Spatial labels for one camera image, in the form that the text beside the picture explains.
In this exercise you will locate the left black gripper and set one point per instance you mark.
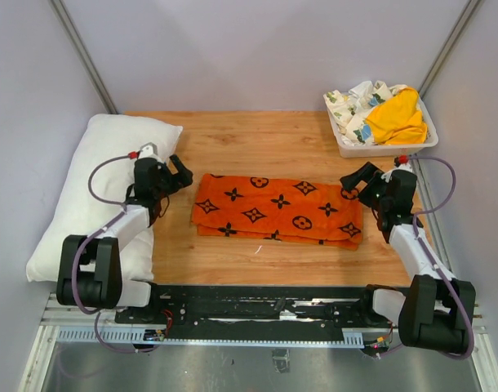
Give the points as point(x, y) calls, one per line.
point(183, 178)

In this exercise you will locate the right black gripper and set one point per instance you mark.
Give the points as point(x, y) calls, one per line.
point(366, 174)

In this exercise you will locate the orange patterned pillowcase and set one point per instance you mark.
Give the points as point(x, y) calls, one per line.
point(283, 210)

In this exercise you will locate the white pillow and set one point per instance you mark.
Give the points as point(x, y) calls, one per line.
point(96, 182)

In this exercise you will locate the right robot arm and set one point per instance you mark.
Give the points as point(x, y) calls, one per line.
point(437, 311)

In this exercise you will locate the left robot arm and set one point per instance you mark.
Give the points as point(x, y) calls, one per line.
point(90, 273)

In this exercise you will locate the white plastic basket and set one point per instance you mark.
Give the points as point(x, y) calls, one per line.
point(363, 151)

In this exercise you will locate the yellow cloth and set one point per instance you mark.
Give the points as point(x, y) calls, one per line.
point(398, 121)

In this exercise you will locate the white printed cloth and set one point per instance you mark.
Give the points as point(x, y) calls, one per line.
point(350, 109)

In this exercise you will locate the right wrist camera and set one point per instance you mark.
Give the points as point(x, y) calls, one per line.
point(401, 163)

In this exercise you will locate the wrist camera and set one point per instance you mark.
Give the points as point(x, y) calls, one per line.
point(149, 150)
point(401, 163)

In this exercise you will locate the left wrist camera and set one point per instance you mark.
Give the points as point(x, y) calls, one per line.
point(149, 150)

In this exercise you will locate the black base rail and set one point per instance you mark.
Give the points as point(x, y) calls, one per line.
point(187, 304)

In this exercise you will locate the white slotted cable duct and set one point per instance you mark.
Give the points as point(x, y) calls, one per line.
point(275, 334)

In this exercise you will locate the right aluminium frame post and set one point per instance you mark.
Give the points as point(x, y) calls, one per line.
point(463, 21)

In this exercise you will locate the aluminium frame post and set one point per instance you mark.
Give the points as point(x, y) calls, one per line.
point(463, 21)
point(75, 38)

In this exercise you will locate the left aluminium frame post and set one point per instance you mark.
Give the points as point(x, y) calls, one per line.
point(75, 38)

